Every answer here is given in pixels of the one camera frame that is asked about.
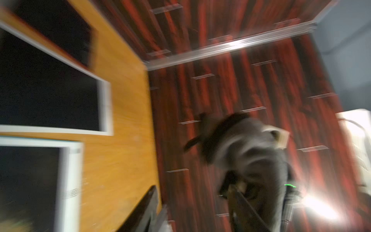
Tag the grey microfibre cloth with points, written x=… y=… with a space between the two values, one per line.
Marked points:
x=239 y=145

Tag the red drawing tablet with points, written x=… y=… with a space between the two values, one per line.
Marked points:
x=59 y=22

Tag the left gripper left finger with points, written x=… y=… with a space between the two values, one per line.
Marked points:
x=143 y=217

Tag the blue-edged white drawing tablet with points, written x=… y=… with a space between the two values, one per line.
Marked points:
x=41 y=183

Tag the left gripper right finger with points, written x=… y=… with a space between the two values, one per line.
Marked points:
x=243 y=218

